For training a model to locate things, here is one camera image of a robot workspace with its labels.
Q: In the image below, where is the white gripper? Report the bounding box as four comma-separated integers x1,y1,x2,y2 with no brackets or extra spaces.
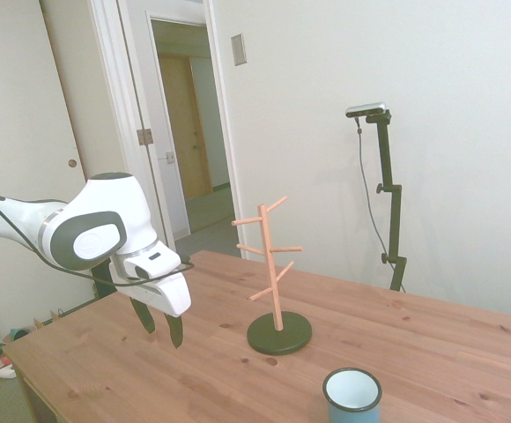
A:
109,241,193,350

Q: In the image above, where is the blue enamel mug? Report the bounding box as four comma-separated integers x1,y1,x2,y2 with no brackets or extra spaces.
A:
322,367,383,423

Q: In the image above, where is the wooden mug tree black base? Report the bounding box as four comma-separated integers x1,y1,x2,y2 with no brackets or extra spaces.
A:
231,196,315,356

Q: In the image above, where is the white open door leaf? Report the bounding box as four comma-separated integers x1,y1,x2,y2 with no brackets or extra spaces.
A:
147,17,192,242

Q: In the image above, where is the wooden hallway door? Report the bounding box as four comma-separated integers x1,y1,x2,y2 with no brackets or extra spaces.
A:
158,52,215,202

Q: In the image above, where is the white door with brown knob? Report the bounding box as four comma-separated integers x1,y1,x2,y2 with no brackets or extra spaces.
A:
39,0,130,182

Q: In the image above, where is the grey camera cable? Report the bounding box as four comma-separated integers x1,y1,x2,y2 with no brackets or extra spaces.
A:
354,116,394,268

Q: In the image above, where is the black camera stand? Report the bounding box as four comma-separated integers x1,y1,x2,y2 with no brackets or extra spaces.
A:
364,109,409,293

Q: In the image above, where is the grey wall switch plate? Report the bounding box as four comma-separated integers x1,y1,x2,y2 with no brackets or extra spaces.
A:
230,33,248,68

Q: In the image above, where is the grey camera on stand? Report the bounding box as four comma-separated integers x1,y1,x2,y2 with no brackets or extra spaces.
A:
345,101,389,120

